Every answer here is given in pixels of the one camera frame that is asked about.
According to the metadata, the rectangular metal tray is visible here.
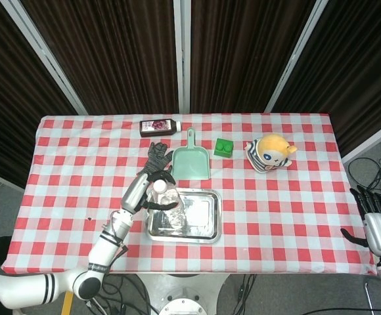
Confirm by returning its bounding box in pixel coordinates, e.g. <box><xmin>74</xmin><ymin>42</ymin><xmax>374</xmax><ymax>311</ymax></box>
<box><xmin>143</xmin><ymin>189</ymin><xmax>223</xmax><ymax>244</ymax></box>

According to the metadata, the dark juice bottle white cap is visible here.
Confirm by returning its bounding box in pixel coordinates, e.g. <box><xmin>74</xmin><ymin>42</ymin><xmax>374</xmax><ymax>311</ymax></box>
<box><xmin>139</xmin><ymin>119</ymin><xmax>183</xmax><ymax>138</ymax></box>

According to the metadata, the green plastic building block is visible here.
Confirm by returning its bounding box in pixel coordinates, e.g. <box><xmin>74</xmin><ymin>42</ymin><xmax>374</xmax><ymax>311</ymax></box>
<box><xmin>213</xmin><ymin>138</ymin><xmax>234</xmax><ymax>159</ymax></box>

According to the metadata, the mint green plastic dustpan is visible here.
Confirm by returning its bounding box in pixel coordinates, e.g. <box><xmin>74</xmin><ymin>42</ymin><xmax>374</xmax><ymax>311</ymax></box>
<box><xmin>171</xmin><ymin>128</ymin><xmax>211</xmax><ymax>180</ymax></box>

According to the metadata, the white partition post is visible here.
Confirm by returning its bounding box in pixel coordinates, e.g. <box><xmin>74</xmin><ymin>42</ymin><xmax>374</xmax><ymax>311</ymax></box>
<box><xmin>0</xmin><ymin>0</ymin><xmax>89</xmax><ymax>116</ymax></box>
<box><xmin>264</xmin><ymin>0</ymin><xmax>329</xmax><ymax>114</ymax></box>
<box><xmin>173</xmin><ymin>0</ymin><xmax>191</xmax><ymax>114</ymax></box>

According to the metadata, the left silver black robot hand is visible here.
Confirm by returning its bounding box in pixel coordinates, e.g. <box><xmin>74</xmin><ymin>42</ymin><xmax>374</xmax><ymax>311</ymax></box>
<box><xmin>120</xmin><ymin>170</ymin><xmax>179</xmax><ymax>213</ymax></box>

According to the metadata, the transparent plastic water bottle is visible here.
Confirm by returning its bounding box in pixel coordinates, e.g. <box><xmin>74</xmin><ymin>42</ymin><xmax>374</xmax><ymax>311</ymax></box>
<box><xmin>146</xmin><ymin>179</ymin><xmax>188</xmax><ymax>232</ymax></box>

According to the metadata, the dark brown partition panel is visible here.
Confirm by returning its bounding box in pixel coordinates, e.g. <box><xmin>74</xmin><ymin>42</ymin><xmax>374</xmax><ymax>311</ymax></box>
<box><xmin>272</xmin><ymin>0</ymin><xmax>381</xmax><ymax>155</ymax></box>
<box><xmin>0</xmin><ymin>0</ymin><xmax>79</xmax><ymax>171</ymax></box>
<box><xmin>190</xmin><ymin>0</ymin><xmax>316</xmax><ymax>114</ymax></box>
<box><xmin>22</xmin><ymin>0</ymin><xmax>180</xmax><ymax>114</ymax></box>

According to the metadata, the white partition base rail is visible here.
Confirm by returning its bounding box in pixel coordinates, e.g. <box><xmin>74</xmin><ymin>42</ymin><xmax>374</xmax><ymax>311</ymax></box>
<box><xmin>341</xmin><ymin>113</ymin><xmax>381</xmax><ymax>164</ymax></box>
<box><xmin>0</xmin><ymin>166</ymin><xmax>24</xmax><ymax>192</ymax></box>

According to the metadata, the yellow plush toy striped shirt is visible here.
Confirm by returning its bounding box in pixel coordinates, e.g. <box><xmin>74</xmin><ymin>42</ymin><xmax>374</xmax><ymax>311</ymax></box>
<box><xmin>244</xmin><ymin>133</ymin><xmax>299</xmax><ymax>174</ymax></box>

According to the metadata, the yellow strip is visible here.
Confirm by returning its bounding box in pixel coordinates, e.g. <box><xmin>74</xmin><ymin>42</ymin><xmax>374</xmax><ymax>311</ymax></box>
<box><xmin>61</xmin><ymin>291</ymin><xmax>74</xmax><ymax>315</ymax></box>

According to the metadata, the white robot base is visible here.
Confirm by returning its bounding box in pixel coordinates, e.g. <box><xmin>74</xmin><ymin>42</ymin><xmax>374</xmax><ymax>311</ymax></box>
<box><xmin>137</xmin><ymin>274</ymin><xmax>231</xmax><ymax>315</ymax></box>

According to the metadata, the grey striped knit glove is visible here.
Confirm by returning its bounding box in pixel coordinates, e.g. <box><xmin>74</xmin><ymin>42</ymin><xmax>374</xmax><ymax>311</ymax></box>
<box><xmin>136</xmin><ymin>141</ymin><xmax>175</xmax><ymax>180</ymax></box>

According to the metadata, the red white checkered tablecloth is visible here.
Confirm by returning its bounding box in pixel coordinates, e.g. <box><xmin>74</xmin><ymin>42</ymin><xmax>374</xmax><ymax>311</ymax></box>
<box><xmin>0</xmin><ymin>113</ymin><xmax>378</xmax><ymax>276</ymax></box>

